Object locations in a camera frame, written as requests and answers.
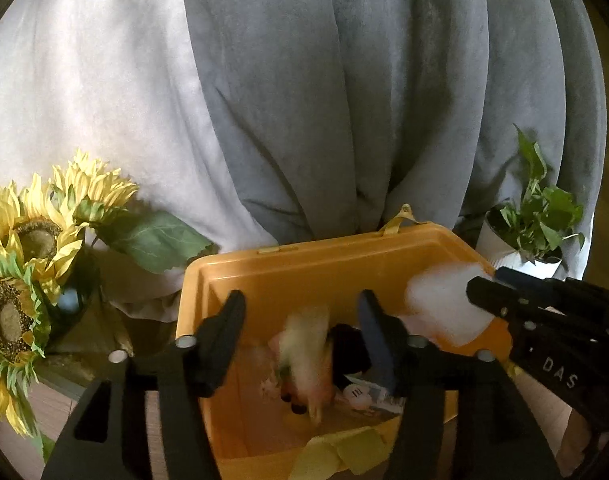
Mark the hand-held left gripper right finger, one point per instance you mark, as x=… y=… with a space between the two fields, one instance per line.
x=379 y=345

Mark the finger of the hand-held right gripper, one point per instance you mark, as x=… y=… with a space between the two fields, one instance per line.
x=516 y=277
x=491 y=296

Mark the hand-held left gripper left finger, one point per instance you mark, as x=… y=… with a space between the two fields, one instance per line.
x=219 y=345

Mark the black mouse plush toy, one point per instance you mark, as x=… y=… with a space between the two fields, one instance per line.
x=352 y=350

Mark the white cloth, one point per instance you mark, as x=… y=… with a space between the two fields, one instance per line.
x=444 y=300

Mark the blue printed tissue pack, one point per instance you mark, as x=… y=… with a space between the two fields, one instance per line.
x=384 y=400

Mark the small cream doll plush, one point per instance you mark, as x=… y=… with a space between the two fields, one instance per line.
x=304 y=355

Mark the orange plastic crate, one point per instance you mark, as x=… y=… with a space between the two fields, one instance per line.
x=284 y=272

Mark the person's right hand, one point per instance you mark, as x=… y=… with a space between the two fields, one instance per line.
x=576 y=435

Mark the white plant pot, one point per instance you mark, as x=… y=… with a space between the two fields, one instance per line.
x=490 y=245

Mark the green potted plant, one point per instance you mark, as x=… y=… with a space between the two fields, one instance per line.
x=539 y=220

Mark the artificial sunflower bouquet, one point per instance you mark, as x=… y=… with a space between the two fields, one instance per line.
x=29 y=260

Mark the grey curtain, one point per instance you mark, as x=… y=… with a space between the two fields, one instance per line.
x=384 y=100

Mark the pale pink curtain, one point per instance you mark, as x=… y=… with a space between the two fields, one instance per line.
x=109 y=85

